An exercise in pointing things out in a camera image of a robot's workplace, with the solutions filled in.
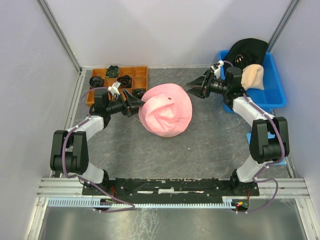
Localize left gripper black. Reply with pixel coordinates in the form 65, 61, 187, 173
106, 89, 147, 118

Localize rolled black belt left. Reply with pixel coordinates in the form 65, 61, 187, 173
89, 76, 104, 89

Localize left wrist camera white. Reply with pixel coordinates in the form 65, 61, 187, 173
108, 81, 121, 96

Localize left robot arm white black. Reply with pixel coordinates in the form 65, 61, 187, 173
50, 87, 145, 195

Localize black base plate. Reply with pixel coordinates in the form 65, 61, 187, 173
98, 178, 260, 204

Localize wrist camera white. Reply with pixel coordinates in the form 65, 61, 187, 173
210, 60, 224, 79
108, 81, 121, 96

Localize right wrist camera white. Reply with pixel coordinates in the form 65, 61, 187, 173
210, 60, 224, 79

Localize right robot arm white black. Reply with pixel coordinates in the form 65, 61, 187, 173
186, 67, 290, 196

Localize black cap with logo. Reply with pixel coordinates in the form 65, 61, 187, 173
223, 38, 269, 70

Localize rolled black belt top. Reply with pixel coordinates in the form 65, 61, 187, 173
105, 65, 120, 79

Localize light blue cable duct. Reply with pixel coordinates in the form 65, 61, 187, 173
47, 197, 236, 209

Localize beige hat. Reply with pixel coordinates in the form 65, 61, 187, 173
241, 64, 264, 90

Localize rolled black belt centre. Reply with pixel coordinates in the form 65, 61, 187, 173
117, 75, 132, 88

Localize blue plastic bin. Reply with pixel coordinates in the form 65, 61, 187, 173
218, 50, 286, 113

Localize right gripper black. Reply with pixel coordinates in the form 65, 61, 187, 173
185, 69, 229, 101

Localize orange compartment tray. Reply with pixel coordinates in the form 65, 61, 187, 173
90, 66, 149, 94

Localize blue cloth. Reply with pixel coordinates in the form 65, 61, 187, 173
246, 132, 287, 166

